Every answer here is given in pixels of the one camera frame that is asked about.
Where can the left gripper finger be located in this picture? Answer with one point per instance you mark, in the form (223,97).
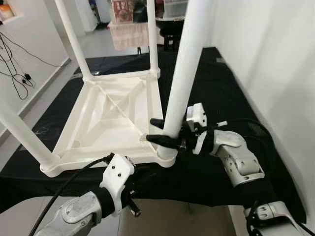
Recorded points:
(150,173)

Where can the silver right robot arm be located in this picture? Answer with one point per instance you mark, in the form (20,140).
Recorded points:
(236,152)

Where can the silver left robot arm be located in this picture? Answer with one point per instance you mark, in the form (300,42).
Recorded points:
(74,214)

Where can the black tablecloth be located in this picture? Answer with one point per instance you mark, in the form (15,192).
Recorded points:
(221,88)

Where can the grey tape patch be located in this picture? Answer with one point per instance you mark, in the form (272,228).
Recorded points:
(253,129)

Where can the grey cloth label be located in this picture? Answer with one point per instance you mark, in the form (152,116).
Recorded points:
(220,60)

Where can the red food poster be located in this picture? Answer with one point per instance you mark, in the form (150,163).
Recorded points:
(122,11)

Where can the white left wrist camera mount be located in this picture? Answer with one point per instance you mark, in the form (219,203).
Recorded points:
(118,179)

